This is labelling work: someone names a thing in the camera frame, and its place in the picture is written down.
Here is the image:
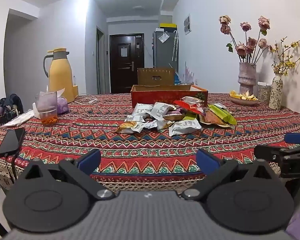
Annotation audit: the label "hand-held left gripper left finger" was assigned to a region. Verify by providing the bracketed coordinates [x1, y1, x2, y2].
[21, 149, 115, 201]

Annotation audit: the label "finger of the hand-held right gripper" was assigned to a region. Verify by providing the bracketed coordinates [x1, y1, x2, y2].
[254, 144, 300, 161]
[284, 133, 300, 145]

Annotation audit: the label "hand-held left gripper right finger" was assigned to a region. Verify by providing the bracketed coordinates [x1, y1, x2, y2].
[181, 148, 282, 202]

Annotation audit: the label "pile of white snack packets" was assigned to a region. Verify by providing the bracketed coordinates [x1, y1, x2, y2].
[126, 102, 203, 137]

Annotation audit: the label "cookie print snack packet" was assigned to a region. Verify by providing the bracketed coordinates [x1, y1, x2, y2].
[115, 121, 144, 133]

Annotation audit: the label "orange cardboard box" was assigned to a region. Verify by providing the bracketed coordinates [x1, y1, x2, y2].
[131, 84, 209, 108]

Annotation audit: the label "patterned red tablecloth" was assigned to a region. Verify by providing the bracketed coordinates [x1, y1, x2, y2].
[0, 92, 300, 200]

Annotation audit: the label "floral white vase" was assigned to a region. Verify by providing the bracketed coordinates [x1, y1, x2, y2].
[268, 73, 283, 110]

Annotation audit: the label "brown snack packet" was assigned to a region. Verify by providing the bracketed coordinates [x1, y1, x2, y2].
[162, 113, 186, 122]

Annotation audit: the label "red snack packet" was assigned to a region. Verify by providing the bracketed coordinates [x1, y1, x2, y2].
[174, 99, 205, 115]

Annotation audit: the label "plate of orange peels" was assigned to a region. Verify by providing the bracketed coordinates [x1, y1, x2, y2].
[229, 90, 260, 105]

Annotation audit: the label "glass jar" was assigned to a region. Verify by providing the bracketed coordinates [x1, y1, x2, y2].
[257, 81, 272, 104]

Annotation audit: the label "purple tissue pack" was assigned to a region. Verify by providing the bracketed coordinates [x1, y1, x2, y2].
[56, 96, 70, 115]

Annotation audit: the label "clear glass cup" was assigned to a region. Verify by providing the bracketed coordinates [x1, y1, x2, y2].
[35, 91, 58, 127]

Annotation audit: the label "yellow flower branches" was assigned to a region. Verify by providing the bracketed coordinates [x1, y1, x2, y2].
[270, 37, 300, 75]

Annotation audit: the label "pink ceramic vase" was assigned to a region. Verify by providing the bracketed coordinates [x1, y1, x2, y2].
[238, 62, 257, 96]

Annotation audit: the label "black phone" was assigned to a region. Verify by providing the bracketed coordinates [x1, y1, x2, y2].
[0, 127, 26, 157]

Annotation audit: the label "white plastic bag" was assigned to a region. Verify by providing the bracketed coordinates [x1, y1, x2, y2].
[1, 110, 37, 127]

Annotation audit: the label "purple paper decoration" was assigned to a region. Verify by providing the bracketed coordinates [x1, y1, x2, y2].
[184, 62, 195, 83]

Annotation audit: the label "yellow thermos jug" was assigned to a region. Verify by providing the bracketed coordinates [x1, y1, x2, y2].
[43, 47, 75, 103]

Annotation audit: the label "dark front door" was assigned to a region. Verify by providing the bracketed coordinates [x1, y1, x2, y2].
[109, 33, 145, 94]

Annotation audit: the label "dark jacket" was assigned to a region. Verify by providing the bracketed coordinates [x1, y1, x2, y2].
[0, 94, 24, 124]

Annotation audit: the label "grey interior door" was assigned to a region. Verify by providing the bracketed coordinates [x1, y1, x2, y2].
[96, 26, 105, 94]

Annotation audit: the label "brown wooden chair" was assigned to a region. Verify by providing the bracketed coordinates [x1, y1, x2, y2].
[137, 67, 175, 86]

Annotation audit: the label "dried rose bouquet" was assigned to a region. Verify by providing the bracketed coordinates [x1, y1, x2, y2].
[219, 15, 273, 64]

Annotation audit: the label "grey refrigerator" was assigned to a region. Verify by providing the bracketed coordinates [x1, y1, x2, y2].
[153, 31, 179, 68]

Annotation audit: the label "white umbrella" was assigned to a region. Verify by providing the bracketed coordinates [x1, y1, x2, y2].
[172, 30, 179, 61]

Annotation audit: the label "white cable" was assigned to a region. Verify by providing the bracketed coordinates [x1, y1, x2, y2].
[75, 94, 98, 105]

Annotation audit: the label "black cable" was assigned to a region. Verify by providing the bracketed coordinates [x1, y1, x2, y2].
[5, 154, 18, 183]

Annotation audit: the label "wall picture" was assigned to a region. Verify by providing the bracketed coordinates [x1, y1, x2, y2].
[184, 14, 192, 35]

